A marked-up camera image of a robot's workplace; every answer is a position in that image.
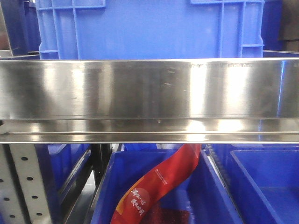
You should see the large blue plastic bin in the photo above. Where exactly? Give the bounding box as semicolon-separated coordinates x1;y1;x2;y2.
36;0;264;60

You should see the perforated grey metal upright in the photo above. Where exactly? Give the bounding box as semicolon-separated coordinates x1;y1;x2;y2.
0;144;55;224

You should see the blue bin lower right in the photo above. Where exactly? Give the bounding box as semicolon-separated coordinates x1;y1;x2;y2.
207;144;299;224

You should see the blue bin lower left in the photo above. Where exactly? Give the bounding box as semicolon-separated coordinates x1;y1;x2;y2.
36;144;91;201

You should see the red printed banner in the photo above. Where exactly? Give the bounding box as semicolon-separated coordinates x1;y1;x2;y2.
110;144;201;224

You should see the stainless steel shelf rail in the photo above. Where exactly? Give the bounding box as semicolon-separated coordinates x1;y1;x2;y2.
0;58;299;144

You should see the blue bin with red banner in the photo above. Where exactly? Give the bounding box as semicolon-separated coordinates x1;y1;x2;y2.
91;150;242;224

